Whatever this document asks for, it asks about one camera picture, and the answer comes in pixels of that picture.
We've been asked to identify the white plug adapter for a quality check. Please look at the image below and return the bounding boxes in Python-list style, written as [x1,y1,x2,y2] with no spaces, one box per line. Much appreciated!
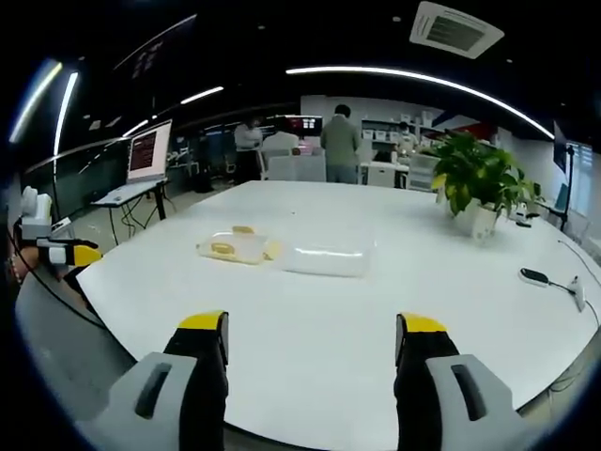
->
[568,275,588,312]

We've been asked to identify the white plant pot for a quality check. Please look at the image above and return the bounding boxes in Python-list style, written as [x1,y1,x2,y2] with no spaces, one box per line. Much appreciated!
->
[457,196,500,248]

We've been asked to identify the black oval device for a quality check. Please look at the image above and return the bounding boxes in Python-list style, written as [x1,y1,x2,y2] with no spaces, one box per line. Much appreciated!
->
[519,267,549,287]

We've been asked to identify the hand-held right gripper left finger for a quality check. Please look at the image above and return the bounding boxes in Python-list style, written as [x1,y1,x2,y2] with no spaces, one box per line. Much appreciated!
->
[74,309,231,451]

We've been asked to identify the short ceiling light strip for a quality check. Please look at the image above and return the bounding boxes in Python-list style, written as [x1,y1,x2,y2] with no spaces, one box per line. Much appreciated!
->
[53,71,80,155]
[179,86,225,106]

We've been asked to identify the large white monitor screen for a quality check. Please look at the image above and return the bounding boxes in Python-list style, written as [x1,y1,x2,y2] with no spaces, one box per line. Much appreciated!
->
[125,118,174,185]

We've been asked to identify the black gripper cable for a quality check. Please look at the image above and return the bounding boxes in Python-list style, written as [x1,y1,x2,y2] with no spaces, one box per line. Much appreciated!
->
[5,225,107,333]

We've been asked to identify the grey folding desk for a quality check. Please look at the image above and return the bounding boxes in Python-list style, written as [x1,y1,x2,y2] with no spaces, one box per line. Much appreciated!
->
[89,178,170,246]

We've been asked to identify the small white table device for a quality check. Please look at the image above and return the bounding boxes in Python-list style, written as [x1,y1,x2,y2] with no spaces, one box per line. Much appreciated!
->
[514,204,541,229]

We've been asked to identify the black tripod stand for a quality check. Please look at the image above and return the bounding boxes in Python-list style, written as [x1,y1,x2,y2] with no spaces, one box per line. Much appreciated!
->
[552,120,581,232]

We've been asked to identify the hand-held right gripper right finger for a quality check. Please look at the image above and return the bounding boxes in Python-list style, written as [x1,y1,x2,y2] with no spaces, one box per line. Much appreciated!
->
[393,312,534,451]

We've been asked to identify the person's left hand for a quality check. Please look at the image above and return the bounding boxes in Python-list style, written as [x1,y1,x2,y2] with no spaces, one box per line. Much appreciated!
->
[9,246,51,286]

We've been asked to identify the green potted plant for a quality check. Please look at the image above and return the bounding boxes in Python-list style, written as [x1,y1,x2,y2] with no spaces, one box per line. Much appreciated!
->
[420,130,546,221]

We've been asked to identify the ceiling air conditioner unit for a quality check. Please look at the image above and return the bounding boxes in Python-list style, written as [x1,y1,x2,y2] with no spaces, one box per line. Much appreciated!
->
[408,0,506,60]

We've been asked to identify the clear plastic bag yellow contents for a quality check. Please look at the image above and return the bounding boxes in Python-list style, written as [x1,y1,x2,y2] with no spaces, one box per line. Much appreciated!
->
[195,228,284,267]

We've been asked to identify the red background screen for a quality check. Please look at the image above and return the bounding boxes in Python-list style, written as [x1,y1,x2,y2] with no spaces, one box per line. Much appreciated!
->
[285,115,324,141]

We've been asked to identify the long curved ceiling light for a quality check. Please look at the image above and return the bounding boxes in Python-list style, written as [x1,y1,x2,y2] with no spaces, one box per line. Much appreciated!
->
[285,65,556,141]

